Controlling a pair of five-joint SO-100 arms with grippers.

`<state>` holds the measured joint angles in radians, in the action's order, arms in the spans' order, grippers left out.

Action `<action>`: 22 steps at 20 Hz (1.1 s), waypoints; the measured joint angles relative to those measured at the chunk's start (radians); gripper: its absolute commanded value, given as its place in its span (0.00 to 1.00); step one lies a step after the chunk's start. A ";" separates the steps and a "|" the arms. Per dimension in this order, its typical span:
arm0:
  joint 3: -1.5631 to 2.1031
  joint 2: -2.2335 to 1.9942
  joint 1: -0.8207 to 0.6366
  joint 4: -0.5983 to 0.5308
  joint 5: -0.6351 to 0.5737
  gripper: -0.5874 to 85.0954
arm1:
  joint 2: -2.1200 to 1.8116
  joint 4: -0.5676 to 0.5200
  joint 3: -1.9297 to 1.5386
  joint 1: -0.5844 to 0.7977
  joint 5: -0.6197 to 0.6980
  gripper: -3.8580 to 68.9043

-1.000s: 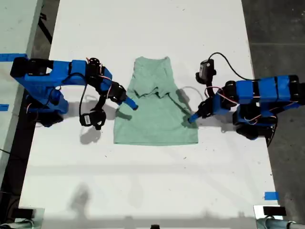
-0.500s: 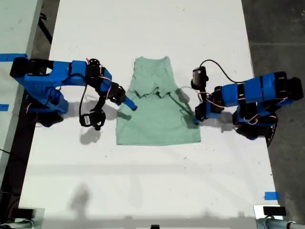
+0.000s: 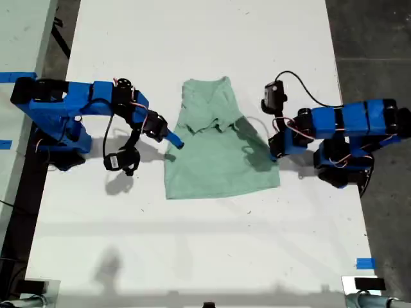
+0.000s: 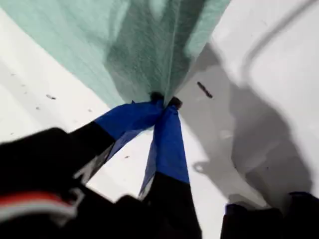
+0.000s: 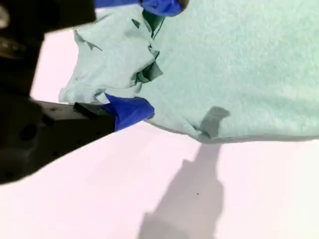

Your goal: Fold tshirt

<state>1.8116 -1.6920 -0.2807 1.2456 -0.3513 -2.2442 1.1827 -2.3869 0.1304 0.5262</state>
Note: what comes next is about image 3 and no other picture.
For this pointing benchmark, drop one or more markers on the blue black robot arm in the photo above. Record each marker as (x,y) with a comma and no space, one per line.
(80,96)
(353,118)

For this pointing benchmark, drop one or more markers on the pale green T-shirt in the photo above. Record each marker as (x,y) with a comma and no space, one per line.
(218,167)

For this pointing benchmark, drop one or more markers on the short black camera stalk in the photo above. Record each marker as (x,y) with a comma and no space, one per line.
(280,119)
(132,139)

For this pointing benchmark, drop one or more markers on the pale side table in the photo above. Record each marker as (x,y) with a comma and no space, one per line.
(19,38)

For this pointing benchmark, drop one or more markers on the short blue tape strip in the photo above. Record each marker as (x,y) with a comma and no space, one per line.
(4,145)
(366,263)

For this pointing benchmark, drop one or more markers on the black metal strut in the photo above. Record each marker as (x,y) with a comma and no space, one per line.
(62,41)

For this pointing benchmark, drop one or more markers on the long blue tape strip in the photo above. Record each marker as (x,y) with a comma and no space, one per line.
(17,77)

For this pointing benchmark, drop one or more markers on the small black object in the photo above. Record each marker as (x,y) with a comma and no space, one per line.
(208,305)

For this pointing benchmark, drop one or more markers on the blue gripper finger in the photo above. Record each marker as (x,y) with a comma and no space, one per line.
(274,147)
(173,138)

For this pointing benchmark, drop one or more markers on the small white box black top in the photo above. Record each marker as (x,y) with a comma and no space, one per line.
(33,286)
(369,284)

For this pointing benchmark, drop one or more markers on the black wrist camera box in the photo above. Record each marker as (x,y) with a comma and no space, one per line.
(273,96)
(115,160)

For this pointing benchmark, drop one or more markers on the pale grey tube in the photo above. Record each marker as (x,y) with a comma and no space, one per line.
(363,301)
(32,302)

